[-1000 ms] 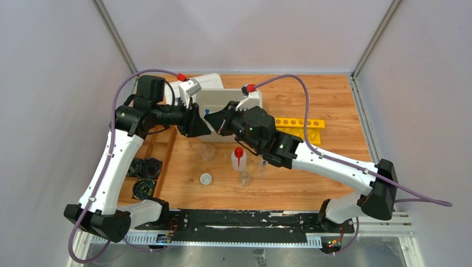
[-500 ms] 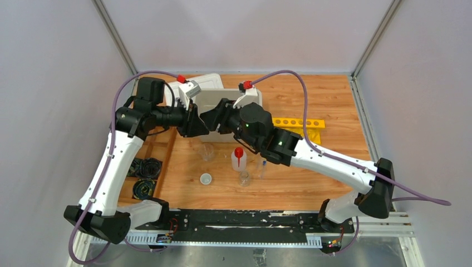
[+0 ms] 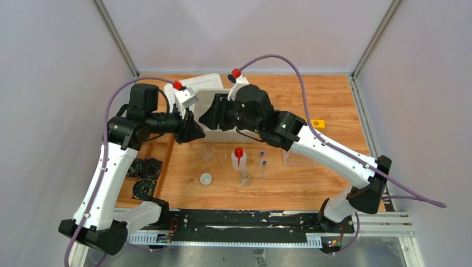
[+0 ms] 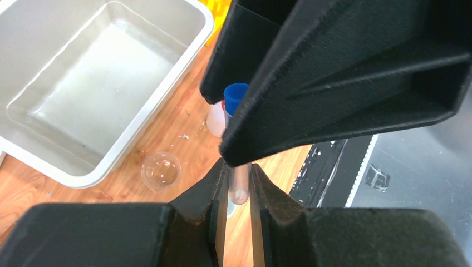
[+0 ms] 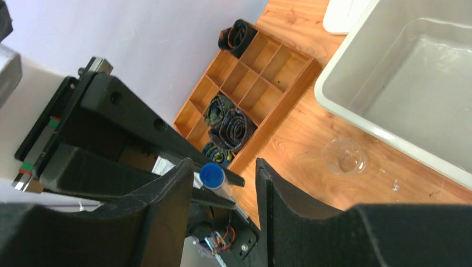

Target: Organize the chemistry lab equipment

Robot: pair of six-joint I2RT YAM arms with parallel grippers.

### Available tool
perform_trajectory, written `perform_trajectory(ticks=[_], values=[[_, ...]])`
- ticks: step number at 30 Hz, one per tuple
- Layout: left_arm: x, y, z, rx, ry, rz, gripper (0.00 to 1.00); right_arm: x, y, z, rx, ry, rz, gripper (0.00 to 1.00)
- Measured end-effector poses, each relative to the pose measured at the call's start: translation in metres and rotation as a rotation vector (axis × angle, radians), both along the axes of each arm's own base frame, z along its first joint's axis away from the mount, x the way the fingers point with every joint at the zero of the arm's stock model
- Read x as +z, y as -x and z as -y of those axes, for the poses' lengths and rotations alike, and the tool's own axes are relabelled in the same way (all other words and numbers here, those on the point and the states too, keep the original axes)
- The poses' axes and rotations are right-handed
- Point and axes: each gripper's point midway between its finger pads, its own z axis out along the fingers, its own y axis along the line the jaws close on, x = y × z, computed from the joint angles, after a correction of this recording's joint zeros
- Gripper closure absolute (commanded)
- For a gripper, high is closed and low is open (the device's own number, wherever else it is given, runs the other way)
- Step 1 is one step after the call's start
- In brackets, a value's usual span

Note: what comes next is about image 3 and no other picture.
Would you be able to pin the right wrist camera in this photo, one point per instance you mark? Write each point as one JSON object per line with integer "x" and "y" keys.
{"x": 240, "y": 82}

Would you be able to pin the wash bottle red cap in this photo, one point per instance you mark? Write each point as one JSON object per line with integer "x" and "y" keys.
{"x": 239, "y": 159}

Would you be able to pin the small glass jar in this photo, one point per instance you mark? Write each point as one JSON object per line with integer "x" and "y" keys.
{"x": 244, "y": 178}

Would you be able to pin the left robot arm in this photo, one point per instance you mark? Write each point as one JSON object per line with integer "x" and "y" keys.
{"x": 95, "y": 224}

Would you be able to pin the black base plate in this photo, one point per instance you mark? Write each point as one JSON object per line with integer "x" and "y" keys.
{"x": 241, "y": 227}

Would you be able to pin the wooden organizer tray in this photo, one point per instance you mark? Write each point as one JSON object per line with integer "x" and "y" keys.
{"x": 160, "y": 149}

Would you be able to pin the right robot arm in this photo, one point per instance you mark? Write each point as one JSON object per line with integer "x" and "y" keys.
{"x": 251, "y": 109}

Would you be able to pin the white bin lid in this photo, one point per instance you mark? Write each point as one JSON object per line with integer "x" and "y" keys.
{"x": 212, "y": 80}

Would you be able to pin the small white cup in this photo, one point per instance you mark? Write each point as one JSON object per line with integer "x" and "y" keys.
{"x": 206, "y": 179}

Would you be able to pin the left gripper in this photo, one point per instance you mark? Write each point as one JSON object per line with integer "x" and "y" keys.
{"x": 187, "y": 126}

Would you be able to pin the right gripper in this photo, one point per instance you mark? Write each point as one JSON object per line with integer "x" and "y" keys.
{"x": 217, "y": 114}

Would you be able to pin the yellow test tube rack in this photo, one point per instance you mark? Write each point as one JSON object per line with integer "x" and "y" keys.
{"x": 316, "y": 123}

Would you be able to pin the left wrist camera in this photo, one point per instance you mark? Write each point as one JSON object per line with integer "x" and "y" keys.
{"x": 184, "y": 99}

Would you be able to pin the clear glass beaker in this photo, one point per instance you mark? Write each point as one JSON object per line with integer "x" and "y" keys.
{"x": 206, "y": 151}

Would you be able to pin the blue cap tube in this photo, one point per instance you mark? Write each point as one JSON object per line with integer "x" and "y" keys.
{"x": 260, "y": 160}
{"x": 262, "y": 170}

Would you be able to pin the beige plastic bin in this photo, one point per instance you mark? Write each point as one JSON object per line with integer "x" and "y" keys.
{"x": 205, "y": 98}

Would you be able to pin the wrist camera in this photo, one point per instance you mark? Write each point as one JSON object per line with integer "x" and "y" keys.
{"x": 240, "y": 82}
{"x": 184, "y": 99}

